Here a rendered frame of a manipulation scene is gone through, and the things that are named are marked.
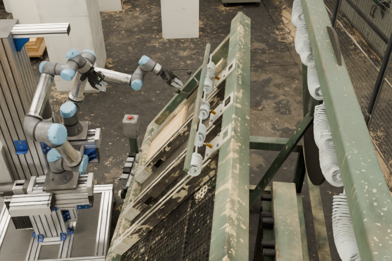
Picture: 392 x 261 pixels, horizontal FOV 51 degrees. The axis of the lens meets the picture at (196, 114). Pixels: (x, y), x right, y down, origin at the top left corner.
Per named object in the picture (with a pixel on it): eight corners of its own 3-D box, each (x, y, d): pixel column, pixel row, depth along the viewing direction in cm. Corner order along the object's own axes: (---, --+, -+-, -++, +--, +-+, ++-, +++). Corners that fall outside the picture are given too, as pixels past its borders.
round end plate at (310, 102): (292, 119, 267) (313, -1, 218) (301, 119, 266) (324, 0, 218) (304, 218, 204) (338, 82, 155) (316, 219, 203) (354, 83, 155)
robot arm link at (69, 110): (60, 124, 312) (56, 110, 303) (65, 114, 322) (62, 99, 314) (76, 125, 311) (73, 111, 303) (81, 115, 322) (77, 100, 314)
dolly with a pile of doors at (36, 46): (18, 43, 653) (13, 26, 634) (51, 42, 656) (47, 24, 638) (7, 64, 604) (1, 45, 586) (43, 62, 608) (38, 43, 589)
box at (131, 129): (127, 129, 368) (125, 113, 357) (140, 130, 367) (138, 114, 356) (123, 138, 359) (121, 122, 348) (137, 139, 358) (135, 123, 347)
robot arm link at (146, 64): (138, 60, 301) (144, 52, 297) (151, 69, 305) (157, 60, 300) (136, 66, 295) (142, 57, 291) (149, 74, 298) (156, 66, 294)
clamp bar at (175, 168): (133, 211, 279) (102, 194, 272) (248, 101, 214) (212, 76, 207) (130, 223, 271) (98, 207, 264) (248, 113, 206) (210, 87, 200)
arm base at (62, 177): (48, 185, 277) (45, 175, 271) (52, 169, 289) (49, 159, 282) (71, 184, 278) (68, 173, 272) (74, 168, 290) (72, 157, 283)
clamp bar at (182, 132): (144, 175, 305) (115, 159, 298) (249, 68, 241) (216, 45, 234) (141, 186, 297) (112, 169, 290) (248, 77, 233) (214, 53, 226)
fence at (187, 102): (154, 139, 338) (150, 137, 337) (227, 60, 286) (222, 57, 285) (153, 143, 334) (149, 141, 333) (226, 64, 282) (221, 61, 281)
